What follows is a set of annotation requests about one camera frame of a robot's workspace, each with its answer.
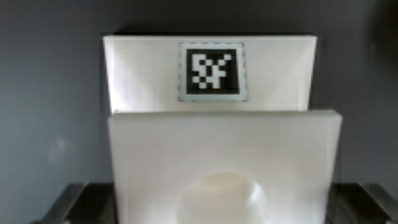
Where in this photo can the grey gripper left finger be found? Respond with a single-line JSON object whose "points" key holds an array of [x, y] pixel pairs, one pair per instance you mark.
{"points": [[84, 205]]}

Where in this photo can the white lamp base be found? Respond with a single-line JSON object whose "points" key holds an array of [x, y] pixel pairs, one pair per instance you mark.
{"points": [[223, 146]]}

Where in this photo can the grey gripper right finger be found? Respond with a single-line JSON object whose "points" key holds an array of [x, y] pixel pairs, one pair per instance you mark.
{"points": [[362, 204]]}

